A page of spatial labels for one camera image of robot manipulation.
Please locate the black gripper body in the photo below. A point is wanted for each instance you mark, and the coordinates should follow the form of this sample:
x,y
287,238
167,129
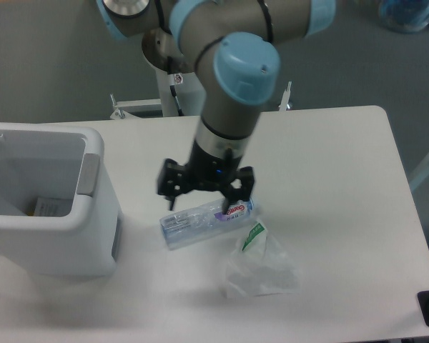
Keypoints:
x,y
206,172

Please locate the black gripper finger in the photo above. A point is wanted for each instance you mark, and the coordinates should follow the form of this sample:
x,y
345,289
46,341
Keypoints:
x,y
172,181
238,187

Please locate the white plastic trash can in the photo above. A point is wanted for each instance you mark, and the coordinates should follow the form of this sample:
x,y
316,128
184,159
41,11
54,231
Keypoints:
x,y
61,162

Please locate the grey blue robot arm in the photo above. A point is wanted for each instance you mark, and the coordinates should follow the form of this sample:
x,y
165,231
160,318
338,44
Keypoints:
x,y
230,46

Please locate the paper trash inside bin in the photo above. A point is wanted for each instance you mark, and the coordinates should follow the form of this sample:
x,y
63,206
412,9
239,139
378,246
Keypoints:
x,y
50,207

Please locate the clear plastic water bottle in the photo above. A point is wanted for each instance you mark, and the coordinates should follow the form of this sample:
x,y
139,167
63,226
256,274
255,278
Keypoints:
x,y
206,221

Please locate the crumpled clear plastic bag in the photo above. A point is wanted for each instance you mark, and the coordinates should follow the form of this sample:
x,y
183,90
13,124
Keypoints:
x,y
260,266

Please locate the blue plastic bag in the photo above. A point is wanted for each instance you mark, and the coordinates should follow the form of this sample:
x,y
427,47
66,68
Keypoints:
x,y
405,17

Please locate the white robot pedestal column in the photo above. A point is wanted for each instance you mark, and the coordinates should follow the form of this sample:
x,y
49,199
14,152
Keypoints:
x,y
179,88

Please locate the white metal base frame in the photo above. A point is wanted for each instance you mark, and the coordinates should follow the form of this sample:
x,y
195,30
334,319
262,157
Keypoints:
x,y
152,108

